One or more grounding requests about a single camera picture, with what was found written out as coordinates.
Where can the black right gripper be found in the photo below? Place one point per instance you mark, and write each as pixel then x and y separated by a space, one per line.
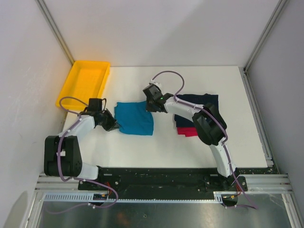
pixel 148 108

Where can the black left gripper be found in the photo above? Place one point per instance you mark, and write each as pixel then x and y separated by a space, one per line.
pixel 112 122

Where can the teal t shirt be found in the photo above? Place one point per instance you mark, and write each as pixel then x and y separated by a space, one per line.
pixel 133 118

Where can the red t shirt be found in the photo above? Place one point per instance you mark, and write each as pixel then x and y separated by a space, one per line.
pixel 187 131

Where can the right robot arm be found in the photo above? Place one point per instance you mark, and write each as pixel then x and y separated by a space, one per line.
pixel 209 124

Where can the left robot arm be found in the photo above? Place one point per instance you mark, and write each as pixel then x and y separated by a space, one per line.
pixel 62 155

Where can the yellow plastic tray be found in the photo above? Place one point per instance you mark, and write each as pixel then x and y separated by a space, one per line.
pixel 86 79

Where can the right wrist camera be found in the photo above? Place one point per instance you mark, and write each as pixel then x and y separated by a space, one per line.
pixel 155 83

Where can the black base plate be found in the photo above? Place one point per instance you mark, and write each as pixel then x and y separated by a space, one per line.
pixel 169 183

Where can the grey slotted cable duct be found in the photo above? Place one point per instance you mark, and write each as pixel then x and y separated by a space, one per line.
pixel 97 197

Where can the right aluminium frame post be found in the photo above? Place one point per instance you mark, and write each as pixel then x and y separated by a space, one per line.
pixel 274 18

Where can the aluminium frame post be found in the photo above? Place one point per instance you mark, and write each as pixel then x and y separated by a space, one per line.
pixel 274 18
pixel 55 29

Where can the left aluminium frame post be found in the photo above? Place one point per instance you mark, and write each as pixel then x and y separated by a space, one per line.
pixel 55 29

